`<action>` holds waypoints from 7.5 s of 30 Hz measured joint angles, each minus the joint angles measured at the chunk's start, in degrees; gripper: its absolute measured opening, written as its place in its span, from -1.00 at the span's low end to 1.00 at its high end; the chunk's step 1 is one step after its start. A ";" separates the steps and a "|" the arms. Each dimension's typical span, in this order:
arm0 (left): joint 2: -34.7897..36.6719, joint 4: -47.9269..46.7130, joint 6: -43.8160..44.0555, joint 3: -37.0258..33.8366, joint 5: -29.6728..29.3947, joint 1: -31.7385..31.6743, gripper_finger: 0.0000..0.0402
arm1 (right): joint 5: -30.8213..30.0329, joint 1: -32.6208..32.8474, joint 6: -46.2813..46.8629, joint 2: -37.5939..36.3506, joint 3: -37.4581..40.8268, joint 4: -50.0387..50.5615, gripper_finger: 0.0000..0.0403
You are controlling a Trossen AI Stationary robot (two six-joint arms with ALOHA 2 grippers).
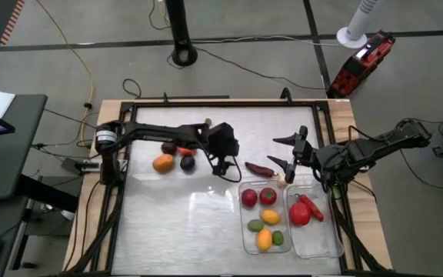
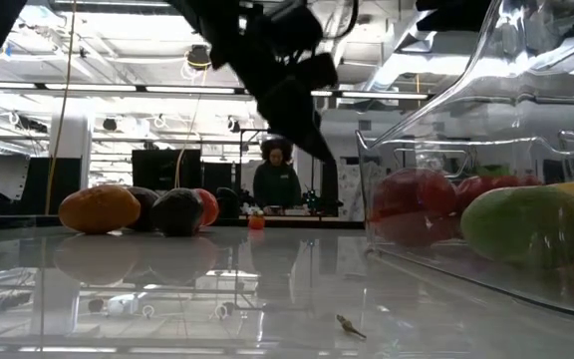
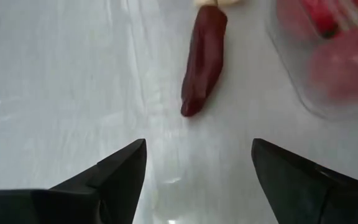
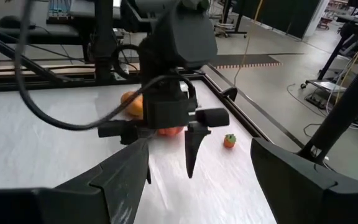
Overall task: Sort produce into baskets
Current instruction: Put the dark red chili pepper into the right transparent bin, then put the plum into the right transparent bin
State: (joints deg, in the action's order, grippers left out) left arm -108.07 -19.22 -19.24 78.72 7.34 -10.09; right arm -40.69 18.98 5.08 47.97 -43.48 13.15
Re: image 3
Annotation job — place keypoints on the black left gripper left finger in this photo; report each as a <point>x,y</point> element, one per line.
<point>110,193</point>

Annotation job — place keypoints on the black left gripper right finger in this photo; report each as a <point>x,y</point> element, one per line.
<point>297,193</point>

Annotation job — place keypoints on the dark red chili pepper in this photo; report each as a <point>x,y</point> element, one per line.
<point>204,62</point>

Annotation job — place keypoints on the clear plastic basket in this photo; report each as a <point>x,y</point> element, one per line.
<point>294,84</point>

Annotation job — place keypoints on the red lobed tomato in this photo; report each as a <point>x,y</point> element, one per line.
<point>343,68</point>

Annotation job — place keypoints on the red bell pepper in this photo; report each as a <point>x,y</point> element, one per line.
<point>320,15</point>

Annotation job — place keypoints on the beige garlic bulb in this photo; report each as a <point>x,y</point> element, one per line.
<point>207,2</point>

